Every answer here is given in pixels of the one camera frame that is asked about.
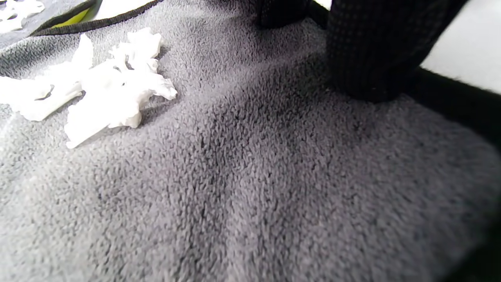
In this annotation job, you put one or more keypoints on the person's left hand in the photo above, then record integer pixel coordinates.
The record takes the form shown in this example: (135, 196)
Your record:
(372, 47)

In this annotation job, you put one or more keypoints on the grey hand towel black trim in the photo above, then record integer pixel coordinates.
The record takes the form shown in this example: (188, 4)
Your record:
(54, 9)
(250, 176)

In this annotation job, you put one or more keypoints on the pile of white paper scraps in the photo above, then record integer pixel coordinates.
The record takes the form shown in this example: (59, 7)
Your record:
(19, 8)
(109, 94)

